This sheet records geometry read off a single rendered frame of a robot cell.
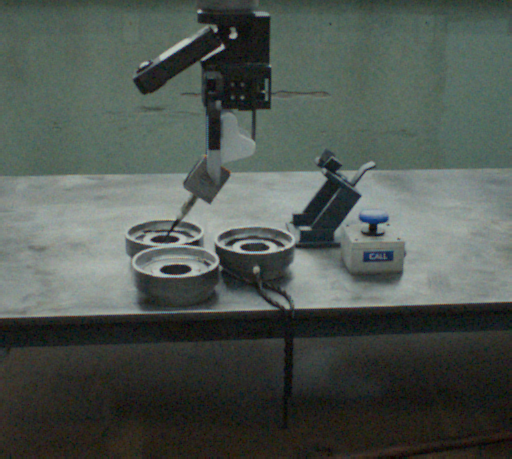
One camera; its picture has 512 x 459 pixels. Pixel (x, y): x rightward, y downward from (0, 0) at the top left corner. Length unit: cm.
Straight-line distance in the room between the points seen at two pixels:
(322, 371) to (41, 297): 53
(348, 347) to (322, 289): 43
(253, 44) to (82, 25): 167
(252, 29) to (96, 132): 172
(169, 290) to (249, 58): 29
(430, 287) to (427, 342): 44
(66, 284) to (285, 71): 172
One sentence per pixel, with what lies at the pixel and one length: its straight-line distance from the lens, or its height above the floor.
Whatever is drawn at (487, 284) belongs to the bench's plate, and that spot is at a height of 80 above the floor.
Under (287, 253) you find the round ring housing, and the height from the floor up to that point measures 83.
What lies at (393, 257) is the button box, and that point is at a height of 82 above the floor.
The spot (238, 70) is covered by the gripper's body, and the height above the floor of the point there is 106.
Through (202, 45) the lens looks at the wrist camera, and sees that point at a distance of 103.
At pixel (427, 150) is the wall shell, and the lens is 287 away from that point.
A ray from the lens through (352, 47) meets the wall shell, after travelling 274.
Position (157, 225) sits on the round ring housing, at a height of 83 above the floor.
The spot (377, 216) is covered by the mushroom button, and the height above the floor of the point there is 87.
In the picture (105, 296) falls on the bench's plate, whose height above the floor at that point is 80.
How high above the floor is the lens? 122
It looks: 17 degrees down
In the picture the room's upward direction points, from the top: 1 degrees clockwise
